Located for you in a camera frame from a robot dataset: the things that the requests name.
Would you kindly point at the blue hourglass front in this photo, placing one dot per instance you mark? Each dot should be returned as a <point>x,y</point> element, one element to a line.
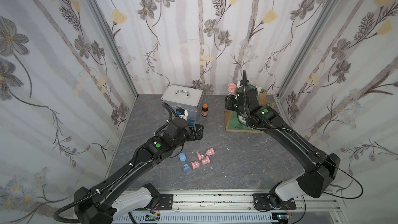
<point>186,168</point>

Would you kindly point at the pink hourglass number 15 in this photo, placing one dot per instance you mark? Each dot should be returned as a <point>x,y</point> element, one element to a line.
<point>195,164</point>

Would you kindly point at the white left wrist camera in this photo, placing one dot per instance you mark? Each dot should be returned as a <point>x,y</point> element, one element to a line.
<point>182,113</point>

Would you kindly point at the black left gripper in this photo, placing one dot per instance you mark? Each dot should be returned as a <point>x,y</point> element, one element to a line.
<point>195,130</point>

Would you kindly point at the green burlap canvas bag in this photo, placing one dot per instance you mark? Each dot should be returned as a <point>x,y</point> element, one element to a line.
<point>266,113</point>

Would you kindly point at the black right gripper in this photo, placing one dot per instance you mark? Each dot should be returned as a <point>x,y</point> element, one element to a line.
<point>232,102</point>

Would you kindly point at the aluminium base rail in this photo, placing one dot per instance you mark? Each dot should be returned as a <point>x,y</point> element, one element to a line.
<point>222,207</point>

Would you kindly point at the pink hourglass small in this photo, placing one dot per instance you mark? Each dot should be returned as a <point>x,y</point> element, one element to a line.
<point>210,152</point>

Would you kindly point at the silver aluminium case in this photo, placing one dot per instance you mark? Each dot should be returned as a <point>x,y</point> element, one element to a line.
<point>189,99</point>

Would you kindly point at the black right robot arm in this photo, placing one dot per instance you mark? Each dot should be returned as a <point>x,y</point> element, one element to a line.
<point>320,168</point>

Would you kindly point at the brown bottle orange cap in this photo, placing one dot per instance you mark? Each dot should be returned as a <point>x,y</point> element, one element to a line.
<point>205,110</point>

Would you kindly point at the pink hourglass pair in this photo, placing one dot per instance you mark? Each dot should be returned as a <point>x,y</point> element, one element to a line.
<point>203,158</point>

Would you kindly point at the blue hourglass number 30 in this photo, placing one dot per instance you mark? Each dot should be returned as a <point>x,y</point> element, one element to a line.
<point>182,157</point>

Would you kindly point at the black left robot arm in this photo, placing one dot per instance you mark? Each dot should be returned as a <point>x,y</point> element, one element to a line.
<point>97,205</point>

